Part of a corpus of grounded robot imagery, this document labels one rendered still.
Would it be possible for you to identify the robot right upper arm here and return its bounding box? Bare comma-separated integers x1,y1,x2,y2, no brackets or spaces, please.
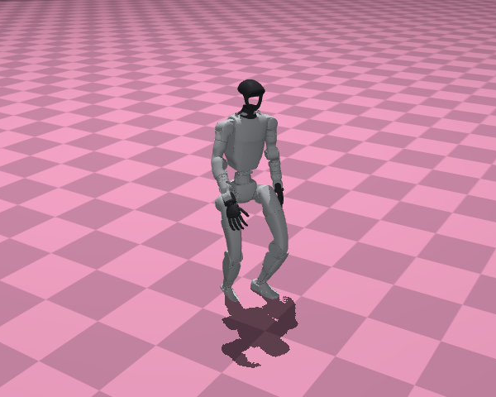
211,119,235,170

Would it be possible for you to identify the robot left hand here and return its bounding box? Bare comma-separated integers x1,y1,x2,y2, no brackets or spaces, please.
274,183,284,207

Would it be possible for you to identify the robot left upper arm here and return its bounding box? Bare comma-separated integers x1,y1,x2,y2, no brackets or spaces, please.
263,114,279,160

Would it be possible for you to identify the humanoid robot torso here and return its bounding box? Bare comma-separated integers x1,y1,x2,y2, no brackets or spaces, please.
224,110,268,203

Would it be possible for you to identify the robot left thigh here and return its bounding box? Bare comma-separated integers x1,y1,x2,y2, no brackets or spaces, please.
255,184,289,257

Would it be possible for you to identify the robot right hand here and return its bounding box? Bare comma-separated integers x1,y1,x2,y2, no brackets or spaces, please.
223,192,249,231

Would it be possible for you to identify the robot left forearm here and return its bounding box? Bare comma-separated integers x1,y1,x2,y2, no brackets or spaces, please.
268,148,283,188

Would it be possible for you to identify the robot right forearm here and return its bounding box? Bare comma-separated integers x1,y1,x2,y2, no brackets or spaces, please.
212,157,232,202

